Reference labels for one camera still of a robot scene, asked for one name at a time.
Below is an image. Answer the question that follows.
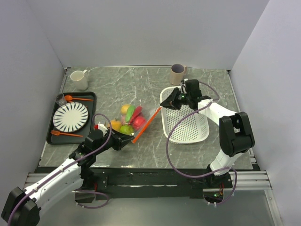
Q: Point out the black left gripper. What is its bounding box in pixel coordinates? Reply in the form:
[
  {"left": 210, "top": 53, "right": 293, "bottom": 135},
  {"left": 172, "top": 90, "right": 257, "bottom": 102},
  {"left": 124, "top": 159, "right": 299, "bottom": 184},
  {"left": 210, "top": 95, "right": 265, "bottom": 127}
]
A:
[{"left": 94, "top": 127, "right": 135, "bottom": 155}]

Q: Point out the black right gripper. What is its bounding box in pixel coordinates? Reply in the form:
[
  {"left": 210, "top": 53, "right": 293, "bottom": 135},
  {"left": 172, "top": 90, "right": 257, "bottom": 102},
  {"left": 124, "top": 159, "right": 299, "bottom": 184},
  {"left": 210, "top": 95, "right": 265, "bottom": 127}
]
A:
[{"left": 161, "top": 87, "right": 191, "bottom": 110}]

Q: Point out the green pear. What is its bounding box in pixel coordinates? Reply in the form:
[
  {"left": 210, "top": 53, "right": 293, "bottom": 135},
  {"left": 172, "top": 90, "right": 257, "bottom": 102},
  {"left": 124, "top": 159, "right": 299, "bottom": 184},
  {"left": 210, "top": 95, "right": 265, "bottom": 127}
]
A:
[{"left": 120, "top": 125, "right": 135, "bottom": 135}]

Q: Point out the orange peach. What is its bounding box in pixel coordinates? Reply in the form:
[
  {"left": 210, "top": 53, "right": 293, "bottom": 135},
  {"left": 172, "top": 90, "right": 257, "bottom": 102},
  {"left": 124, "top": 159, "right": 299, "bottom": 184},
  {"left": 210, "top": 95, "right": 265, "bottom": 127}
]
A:
[{"left": 111, "top": 119, "right": 122, "bottom": 131}]

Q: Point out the purple onion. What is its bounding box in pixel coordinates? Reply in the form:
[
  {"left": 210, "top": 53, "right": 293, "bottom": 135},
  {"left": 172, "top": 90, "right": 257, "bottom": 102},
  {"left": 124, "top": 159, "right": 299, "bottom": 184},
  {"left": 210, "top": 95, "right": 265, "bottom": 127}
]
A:
[{"left": 120, "top": 115, "right": 127, "bottom": 125}]

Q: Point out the clear zip top bag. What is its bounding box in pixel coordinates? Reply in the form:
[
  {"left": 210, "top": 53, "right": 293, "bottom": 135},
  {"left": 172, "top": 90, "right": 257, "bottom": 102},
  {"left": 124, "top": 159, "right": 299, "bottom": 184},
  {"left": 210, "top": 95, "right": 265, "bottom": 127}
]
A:
[{"left": 111, "top": 104, "right": 162, "bottom": 144}]

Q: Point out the red apple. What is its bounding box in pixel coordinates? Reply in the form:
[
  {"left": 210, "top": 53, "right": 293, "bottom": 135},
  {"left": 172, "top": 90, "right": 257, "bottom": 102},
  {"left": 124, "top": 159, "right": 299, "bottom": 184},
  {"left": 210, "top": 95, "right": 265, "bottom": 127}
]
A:
[{"left": 132, "top": 115, "right": 146, "bottom": 130}]

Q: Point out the red chili pepper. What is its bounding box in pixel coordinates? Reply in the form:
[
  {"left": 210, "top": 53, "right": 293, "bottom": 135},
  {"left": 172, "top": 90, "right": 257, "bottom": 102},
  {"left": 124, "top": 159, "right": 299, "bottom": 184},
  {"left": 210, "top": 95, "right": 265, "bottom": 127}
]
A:
[{"left": 129, "top": 106, "right": 143, "bottom": 123}]

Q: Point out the green bitter gourd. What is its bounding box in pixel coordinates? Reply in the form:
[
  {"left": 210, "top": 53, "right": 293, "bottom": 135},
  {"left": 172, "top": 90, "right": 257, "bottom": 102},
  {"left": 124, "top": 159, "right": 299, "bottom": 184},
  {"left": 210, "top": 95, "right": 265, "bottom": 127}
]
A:
[{"left": 125, "top": 105, "right": 136, "bottom": 123}]

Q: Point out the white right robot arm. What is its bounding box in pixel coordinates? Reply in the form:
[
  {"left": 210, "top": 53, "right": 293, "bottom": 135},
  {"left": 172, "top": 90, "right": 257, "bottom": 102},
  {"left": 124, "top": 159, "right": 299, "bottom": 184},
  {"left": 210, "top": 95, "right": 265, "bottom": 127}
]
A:
[{"left": 160, "top": 79, "right": 255, "bottom": 187}]

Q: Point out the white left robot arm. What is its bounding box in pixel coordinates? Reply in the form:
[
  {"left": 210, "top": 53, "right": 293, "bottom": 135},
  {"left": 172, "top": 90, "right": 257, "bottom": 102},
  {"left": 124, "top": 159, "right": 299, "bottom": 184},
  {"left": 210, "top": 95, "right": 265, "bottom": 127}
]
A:
[{"left": 1, "top": 129, "right": 134, "bottom": 226}]

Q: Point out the beige mug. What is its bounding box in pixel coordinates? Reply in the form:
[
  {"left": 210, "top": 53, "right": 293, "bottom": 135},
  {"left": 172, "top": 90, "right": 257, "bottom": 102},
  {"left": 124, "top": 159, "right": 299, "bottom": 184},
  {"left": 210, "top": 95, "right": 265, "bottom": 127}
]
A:
[{"left": 169, "top": 64, "right": 188, "bottom": 86}]

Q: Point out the white perforated plastic basket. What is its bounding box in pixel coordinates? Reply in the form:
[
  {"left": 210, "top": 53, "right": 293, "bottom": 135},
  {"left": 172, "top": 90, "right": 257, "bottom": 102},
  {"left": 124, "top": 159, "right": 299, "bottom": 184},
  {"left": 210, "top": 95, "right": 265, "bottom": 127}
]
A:
[{"left": 160, "top": 86, "right": 210, "bottom": 145}]

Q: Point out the striped white plate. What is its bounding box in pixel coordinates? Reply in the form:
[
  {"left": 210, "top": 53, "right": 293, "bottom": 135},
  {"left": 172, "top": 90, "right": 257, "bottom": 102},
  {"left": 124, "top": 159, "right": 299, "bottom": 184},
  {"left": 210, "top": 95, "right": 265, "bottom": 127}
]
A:
[{"left": 52, "top": 102, "right": 89, "bottom": 133}]

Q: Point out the orange fork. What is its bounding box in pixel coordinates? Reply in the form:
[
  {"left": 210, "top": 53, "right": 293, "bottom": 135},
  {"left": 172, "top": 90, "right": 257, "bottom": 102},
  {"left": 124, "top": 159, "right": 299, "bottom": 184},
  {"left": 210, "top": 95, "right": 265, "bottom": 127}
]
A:
[{"left": 50, "top": 130, "right": 83, "bottom": 137}]

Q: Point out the orange plastic spoon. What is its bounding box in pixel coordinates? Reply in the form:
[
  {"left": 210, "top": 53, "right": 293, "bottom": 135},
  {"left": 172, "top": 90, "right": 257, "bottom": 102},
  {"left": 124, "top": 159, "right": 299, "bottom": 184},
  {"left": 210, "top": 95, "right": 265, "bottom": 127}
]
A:
[{"left": 64, "top": 95, "right": 93, "bottom": 101}]

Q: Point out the clear plastic cup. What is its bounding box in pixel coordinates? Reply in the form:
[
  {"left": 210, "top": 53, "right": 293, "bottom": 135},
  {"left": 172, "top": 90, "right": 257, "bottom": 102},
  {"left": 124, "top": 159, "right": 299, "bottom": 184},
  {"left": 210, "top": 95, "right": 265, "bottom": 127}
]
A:
[{"left": 55, "top": 93, "right": 67, "bottom": 106}]

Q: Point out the white mug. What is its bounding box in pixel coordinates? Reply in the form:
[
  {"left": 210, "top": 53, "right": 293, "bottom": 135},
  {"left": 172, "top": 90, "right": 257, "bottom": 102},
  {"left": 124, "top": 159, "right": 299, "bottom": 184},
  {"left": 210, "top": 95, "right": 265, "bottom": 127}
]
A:
[{"left": 70, "top": 70, "right": 88, "bottom": 91}]

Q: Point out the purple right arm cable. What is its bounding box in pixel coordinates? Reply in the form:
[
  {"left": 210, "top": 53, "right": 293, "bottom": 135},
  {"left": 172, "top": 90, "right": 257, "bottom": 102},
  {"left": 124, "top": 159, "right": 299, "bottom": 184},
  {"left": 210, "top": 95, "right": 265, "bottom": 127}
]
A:
[{"left": 166, "top": 81, "right": 238, "bottom": 205}]

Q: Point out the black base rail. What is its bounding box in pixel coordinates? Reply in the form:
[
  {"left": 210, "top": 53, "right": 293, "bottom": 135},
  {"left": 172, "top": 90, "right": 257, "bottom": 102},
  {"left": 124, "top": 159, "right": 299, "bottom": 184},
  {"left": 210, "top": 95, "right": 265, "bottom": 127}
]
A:
[{"left": 35, "top": 164, "right": 261, "bottom": 203}]

